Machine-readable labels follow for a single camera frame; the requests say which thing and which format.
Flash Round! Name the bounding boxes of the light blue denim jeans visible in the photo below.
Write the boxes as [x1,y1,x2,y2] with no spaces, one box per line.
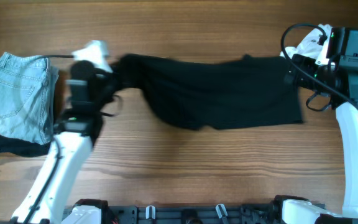
[0,52,59,145]

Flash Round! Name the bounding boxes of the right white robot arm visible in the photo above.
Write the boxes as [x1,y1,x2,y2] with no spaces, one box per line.
[278,25,358,223]

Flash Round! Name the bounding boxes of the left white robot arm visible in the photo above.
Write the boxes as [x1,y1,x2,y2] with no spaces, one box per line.
[9,59,121,223]

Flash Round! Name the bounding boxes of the folded black garment under jeans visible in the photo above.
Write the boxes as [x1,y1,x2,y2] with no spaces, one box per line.
[0,135,50,157]

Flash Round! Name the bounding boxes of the white crumpled shirt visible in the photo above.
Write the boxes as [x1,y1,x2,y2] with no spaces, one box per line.
[285,24,324,60]

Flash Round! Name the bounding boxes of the black t-shirt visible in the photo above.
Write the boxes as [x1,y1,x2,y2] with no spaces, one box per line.
[112,54,303,130]

